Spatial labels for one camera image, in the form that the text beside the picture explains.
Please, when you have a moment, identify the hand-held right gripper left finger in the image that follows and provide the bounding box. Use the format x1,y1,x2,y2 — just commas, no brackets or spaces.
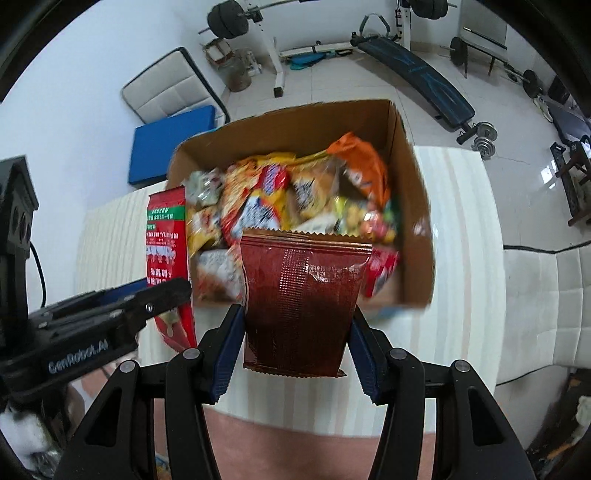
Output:
55,302,246,480

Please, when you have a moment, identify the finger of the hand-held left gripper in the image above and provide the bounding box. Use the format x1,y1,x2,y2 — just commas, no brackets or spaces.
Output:
105,277,193,334
28,279,149,324

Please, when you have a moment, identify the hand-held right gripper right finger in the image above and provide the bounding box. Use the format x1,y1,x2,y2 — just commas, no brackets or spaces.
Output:
348,308,541,480

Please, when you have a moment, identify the pale noodle packet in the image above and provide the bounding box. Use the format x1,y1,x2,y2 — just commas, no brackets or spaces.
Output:
191,248,246,303

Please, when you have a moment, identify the red and green snack packet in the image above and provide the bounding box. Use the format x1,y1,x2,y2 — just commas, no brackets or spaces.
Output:
147,186,200,355

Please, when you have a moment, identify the small yellow snack packet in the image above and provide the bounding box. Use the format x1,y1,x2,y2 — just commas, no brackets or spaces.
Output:
186,205,223,256

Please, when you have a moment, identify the dark red foil packet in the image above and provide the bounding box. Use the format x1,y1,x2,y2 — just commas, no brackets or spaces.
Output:
240,227,374,378

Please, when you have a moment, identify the burger gummy packet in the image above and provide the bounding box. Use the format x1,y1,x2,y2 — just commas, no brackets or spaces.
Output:
184,170,225,209

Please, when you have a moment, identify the orange printed snack packet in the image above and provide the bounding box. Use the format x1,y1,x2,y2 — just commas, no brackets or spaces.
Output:
221,161,260,243

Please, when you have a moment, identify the green packet of colourful candies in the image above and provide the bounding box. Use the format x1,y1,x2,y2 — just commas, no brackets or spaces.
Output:
335,196,401,244

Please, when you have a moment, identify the yellow and red snack packet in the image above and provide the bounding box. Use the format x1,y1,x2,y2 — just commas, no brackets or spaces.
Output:
249,167,293,232

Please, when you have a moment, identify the brown cardboard box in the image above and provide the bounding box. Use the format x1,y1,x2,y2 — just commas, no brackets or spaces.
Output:
165,98,438,311

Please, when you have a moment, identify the yellow chip bag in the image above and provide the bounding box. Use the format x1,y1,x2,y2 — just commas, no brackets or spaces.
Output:
235,151,331,171

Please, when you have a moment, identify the clear bread packet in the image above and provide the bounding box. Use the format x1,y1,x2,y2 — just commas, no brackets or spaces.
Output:
287,158,341,221

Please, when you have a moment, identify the orange chip bag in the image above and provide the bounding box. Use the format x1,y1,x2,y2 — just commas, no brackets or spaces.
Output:
327,131,393,209

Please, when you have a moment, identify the blue foam mat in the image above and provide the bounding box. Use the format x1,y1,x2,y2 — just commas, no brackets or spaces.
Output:
127,104,219,191

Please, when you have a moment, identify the white tufted cushion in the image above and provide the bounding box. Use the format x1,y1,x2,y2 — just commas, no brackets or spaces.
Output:
121,46,230,126

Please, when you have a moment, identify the clear plastic jar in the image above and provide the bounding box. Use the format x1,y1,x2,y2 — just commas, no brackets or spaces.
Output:
225,47,256,92

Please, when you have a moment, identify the chrome dumbbell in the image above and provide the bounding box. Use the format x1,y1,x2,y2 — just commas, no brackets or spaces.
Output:
456,121,499,158

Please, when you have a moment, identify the white barbell rack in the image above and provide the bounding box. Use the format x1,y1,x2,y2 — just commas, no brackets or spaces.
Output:
242,0,288,99

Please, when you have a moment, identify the dark wooden stool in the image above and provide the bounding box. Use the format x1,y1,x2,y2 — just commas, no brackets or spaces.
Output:
549,140,591,228

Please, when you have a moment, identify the teal bag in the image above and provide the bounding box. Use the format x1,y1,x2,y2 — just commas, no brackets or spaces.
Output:
290,52,329,71

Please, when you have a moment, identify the barbell with black plates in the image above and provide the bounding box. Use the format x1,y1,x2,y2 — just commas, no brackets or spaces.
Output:
198,0,459,43

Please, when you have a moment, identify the black sit-up bench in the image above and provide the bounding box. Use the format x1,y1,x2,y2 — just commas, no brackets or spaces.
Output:
350,36,477,134

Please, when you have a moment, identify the white flat bench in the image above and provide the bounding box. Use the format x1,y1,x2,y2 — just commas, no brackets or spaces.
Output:
278,41,355,60

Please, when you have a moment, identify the black padded bench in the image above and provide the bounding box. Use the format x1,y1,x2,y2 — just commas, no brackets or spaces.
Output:
547,74,591,145

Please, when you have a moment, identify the small black barbell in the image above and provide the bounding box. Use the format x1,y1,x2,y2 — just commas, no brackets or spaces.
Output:
505,65,548,100

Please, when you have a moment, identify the black cable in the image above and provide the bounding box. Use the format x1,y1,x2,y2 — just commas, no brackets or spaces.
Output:
28,244,48,311

